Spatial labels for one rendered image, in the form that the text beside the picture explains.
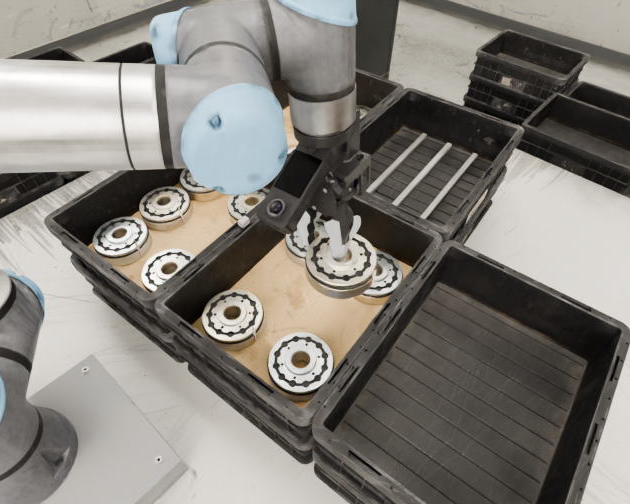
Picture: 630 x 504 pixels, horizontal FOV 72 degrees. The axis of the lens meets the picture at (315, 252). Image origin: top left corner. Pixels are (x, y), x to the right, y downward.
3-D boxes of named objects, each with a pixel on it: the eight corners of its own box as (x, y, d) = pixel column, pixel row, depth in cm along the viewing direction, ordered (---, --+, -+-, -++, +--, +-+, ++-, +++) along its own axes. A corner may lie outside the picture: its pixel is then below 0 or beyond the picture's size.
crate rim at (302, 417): (305, 432, 56) (305, 426, 54) (153, 313, 67) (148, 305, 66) (443, 245, 77) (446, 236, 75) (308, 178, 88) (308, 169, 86)
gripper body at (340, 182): (371, 191, 60) (374, 111, 51) (335, 227, 55) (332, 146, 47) (327, 173, 63) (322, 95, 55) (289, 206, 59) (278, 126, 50)
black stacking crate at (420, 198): (432, 276, 84) (445, 237, 75) (310, 212, 95) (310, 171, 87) (507, 171, 104) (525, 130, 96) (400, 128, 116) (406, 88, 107)
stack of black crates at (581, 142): (602, 221, 186) (667, 131, 152) (574, 261, 172) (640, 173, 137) (514, 180, 203) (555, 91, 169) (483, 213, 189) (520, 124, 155)
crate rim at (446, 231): (443, 245, 77) (446, 236, 75) (308, 178, 88) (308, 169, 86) (523, 137, 97) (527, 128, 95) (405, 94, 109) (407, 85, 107)
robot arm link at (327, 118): (329, 109, 43) (268, 90, 47) (330, 148, 47) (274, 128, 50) (369, 79, 47) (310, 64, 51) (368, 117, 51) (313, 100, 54)
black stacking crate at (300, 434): (306, 452, 63) (305, 426, 55) (170, 343, 75) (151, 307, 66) (431, 278, 84) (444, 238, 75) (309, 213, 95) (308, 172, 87)
